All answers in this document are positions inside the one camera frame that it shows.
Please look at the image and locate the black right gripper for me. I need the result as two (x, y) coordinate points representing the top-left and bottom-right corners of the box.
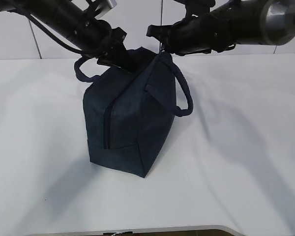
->
(147, 0), (236, 56)

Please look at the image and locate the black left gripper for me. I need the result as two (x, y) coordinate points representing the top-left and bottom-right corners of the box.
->
(71, 14), (138, 73)

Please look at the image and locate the navy blue lunch bag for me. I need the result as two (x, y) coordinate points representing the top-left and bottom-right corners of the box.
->
(74, 47), (193, 177)

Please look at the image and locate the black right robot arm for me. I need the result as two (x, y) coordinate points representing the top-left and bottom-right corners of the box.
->
(147, 0), (295, 56)

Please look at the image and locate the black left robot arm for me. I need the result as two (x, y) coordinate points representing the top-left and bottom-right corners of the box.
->
(0, 0), (138, 72)

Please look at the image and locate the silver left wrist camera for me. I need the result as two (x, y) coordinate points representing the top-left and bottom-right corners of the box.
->
(85, 0), (117, 19)

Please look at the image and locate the black left camera cable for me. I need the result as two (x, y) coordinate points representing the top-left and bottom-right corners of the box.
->
(27, 13), (89, 54)

